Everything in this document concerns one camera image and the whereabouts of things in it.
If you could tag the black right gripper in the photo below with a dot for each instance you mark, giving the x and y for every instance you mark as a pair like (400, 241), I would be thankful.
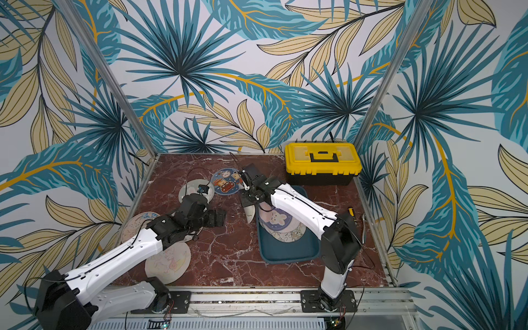
(251, 196)

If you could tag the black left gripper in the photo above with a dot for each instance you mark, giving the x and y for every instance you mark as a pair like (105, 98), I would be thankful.
(212, 222)

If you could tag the purple bunny planet coaster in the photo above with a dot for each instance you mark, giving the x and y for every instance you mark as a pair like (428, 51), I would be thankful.
(275, 219)

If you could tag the teal plastic storage tray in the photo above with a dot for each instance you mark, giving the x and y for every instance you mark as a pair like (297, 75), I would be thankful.
(275, 252)

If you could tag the rose flower coaster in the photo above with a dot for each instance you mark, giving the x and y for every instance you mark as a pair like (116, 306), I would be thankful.
(189, 236)

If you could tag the alpaca coaster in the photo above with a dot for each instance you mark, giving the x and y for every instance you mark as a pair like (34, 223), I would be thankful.
(250, 212)

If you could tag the green tulip bunny coaster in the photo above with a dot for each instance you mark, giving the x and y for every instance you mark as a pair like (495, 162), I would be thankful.
(289, 237)

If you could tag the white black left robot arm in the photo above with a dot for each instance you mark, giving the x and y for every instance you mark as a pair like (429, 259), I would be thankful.
(80, 298)

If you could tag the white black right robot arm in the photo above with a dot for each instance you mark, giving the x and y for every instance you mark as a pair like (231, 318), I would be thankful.
(337, 233)

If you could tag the blue denim bears coaster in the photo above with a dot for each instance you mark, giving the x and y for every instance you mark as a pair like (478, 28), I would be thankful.
(227, 182)

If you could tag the yellow black toolbox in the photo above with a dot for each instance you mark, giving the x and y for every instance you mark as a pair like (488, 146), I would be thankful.
(321, 163)

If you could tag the pale pink cat coaster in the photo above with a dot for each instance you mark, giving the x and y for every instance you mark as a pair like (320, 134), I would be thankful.
(169, 265)

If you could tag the beige doodle coaster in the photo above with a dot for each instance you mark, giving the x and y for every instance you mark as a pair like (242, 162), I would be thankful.
(132, 227)

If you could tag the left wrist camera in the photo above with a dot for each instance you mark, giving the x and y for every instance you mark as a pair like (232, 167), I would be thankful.
(203, 189)

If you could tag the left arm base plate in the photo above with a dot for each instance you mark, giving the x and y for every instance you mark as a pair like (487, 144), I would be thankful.
(176, 302)

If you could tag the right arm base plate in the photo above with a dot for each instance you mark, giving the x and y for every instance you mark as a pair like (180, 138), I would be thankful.
(316, 301)

